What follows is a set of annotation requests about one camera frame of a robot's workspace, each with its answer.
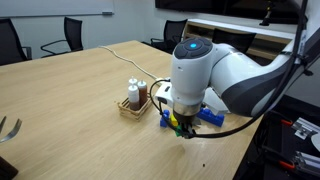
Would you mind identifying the dark brown box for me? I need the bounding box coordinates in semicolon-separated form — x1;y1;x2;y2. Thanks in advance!
0;155;20;180

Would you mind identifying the silver metal bracket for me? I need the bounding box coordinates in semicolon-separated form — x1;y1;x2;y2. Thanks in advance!
291;116;320;141

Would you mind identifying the wooden wall shelf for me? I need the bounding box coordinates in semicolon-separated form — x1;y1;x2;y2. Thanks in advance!
182;18;298;61

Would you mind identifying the white squeeze bottle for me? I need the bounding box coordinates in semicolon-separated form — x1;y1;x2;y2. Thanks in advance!
128;76;139;87

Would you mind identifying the aluminium frame rail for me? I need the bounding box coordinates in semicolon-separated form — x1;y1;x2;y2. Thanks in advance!
292;150;320;178

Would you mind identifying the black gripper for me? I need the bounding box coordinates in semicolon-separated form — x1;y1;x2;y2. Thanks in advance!
173;113;202;139

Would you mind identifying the long blue building block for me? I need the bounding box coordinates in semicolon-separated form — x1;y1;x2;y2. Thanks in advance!
196;106;226;129

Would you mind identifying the white power cable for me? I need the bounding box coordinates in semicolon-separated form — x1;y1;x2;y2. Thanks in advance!
98;45;165;83

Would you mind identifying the yellow building block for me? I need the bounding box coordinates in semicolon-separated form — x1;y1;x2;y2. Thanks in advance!
169;114;179;128

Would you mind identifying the green building block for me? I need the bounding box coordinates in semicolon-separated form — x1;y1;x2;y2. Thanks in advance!
174;125;185;138

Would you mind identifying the black wall television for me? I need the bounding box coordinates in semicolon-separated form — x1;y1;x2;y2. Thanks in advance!
154;0;310;25

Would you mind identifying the black office chair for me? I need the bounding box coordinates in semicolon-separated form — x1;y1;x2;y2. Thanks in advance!
40;16;85;59
0;17;33;66
149;18;189;55

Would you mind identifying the small wooden crate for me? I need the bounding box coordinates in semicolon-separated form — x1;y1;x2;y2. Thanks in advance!
116;96;154;122

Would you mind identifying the white wall whiteboard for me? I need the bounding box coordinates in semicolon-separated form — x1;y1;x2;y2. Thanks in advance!
0;0;116;19

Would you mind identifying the brown sauce bottle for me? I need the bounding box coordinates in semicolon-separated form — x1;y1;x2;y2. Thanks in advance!
136;79;149;108

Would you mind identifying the white-capped dark sauce bottle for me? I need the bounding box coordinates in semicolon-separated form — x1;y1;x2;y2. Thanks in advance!
127;83;141;112

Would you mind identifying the short blue building block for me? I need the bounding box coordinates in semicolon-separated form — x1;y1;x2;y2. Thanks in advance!
159;109;171;129

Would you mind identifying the black camera stand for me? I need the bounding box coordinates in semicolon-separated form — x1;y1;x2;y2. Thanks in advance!
259;1;278;27

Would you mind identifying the orange clamp handle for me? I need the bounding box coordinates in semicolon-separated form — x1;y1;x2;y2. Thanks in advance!
279;118;295;127
277;159;296;171

